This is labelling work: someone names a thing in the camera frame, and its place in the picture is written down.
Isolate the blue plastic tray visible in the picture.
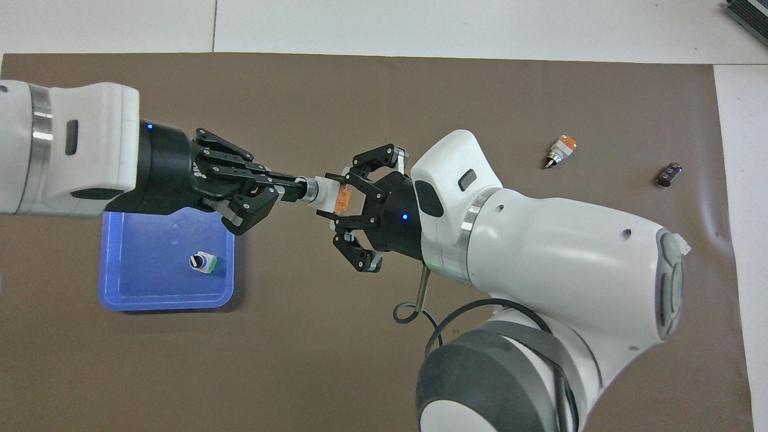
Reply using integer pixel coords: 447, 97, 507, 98
98, 207, 236, 313

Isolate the grey ribbed device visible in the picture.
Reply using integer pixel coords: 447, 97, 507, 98
723, 0, 768, 46

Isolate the white rotary switch orange base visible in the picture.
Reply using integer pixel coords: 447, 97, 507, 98
297, 173, 352, 215
544, 136, 578, 169

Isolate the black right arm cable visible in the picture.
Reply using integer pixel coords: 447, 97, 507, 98
393, 267, 580, 432

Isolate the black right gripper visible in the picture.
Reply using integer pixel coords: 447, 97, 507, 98
332, 143, 428, 274

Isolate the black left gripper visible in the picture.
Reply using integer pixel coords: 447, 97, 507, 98
105, 120, 305, 236

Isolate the brown table mat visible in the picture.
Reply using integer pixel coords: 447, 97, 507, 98
0, 53, 755, 432

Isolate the white rotary switch green base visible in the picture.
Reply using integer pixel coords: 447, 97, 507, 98
189, 252, 218, 275

